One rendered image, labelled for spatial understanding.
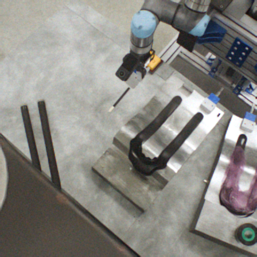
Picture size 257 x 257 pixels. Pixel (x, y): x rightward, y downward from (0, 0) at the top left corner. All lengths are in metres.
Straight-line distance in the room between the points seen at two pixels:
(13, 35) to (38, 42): 1.03
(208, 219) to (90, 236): 1.16
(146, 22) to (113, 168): 0.57
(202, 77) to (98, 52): 0.87
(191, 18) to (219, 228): 0.73
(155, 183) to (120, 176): 0.13
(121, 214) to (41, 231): 1.22
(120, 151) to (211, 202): 0.39
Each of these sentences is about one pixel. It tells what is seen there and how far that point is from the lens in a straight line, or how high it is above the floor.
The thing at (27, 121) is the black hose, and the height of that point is 0.84.
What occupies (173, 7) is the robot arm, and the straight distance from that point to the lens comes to 1.29.
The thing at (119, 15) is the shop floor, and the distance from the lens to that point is 2.84.
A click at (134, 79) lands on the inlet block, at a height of 0.96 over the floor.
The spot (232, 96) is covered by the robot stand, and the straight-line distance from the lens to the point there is 2.41.
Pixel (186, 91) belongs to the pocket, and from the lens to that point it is 1.61.
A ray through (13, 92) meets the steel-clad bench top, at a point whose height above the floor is 0.80.
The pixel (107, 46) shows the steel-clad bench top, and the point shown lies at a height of 0.80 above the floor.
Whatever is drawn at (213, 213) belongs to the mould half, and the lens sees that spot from 1.44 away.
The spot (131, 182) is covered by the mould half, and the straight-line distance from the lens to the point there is 1.47.
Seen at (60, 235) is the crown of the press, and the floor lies 2.00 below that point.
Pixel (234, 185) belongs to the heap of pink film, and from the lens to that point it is 1.50.
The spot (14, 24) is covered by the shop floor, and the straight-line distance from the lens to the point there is 2.87.
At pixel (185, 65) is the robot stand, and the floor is 0.21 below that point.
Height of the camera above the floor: 2.29
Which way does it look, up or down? 70 degrees down
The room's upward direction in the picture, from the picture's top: 8 degrees clockwise
